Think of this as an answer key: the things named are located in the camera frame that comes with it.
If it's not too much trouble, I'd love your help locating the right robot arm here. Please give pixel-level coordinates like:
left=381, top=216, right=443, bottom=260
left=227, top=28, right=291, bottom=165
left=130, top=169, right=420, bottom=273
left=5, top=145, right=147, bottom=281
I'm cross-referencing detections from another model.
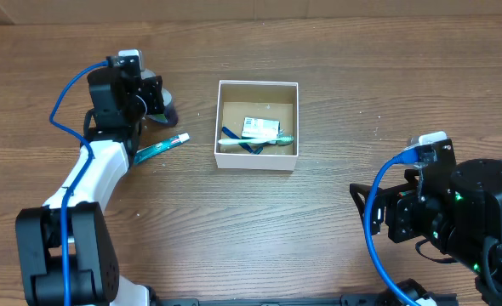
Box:
left=350, top=132, right=502, bottom=305

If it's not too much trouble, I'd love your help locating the clear pump soap bottle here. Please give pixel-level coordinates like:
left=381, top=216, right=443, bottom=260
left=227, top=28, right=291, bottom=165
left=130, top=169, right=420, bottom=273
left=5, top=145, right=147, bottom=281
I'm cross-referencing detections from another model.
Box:
left=140, top=70, right=178, bottom=128

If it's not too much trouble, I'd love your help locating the teal toothpaste tube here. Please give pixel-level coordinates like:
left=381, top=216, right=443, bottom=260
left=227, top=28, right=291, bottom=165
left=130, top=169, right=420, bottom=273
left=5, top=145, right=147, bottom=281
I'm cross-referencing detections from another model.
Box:
left=134, top=133, right=190, bottom=165

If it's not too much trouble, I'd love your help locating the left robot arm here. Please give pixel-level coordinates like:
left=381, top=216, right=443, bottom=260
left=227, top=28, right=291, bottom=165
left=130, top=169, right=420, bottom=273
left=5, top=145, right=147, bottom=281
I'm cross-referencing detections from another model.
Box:
left=15, top=50, right=177, bottom=305

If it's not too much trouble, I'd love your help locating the blue disposable razor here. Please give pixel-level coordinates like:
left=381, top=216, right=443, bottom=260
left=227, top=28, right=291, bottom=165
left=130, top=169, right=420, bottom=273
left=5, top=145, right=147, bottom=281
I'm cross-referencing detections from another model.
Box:
left=221, top=127, right=263, bottom=155

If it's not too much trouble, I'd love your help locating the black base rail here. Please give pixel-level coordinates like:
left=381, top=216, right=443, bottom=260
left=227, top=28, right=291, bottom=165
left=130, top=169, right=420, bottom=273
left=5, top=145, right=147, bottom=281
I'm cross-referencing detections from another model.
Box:
left=151, top=292, right=402, bottom=306

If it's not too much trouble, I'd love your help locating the open white cardboard box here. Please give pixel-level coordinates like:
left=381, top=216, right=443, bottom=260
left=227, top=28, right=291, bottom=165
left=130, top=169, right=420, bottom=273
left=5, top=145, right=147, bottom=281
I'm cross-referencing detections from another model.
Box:
left=214, top=80, right=299, bottom=172

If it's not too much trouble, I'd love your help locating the green white soap packet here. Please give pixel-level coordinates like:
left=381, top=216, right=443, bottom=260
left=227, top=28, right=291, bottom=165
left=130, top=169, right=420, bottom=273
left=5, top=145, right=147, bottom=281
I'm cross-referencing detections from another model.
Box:
left=242, top=117, right=281, bottom=139

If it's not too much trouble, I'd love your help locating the green white toothbrush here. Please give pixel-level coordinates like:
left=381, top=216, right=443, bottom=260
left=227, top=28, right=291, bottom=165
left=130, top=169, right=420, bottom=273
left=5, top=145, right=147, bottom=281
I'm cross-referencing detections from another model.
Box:
left=217, top=136, right=294, bottom=145

